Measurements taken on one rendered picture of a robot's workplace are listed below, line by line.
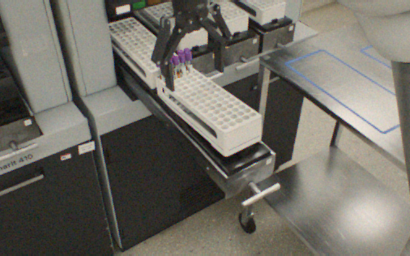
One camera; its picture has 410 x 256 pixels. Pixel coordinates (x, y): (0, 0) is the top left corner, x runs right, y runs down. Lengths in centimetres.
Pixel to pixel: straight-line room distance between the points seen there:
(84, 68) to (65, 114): 13
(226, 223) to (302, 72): 84
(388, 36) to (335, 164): 142
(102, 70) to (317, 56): 61
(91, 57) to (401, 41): 96
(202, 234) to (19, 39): 107
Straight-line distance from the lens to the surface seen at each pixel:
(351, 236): 154
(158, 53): 92
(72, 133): 120
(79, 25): 116
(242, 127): 90
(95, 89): 126
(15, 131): 114
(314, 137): 227
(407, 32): 34
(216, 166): 94
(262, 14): 142
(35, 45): 114
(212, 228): 182
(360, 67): 128
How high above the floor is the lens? 148
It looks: 41 degrees down
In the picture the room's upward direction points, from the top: straight up
